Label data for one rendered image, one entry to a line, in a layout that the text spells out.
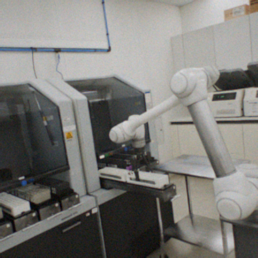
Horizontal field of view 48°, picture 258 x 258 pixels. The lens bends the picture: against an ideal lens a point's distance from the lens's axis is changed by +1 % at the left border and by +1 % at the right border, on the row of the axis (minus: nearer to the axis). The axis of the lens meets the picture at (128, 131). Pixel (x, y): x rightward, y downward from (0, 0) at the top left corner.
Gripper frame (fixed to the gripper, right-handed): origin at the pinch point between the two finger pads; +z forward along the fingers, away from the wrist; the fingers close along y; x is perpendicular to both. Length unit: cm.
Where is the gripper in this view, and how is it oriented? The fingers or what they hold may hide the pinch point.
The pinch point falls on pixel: (142, 175)
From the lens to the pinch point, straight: 196.3
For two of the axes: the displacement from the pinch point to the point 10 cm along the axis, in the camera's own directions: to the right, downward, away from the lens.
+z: 1.4, 9.8, 1.4
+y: 7.0, -1.9, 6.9
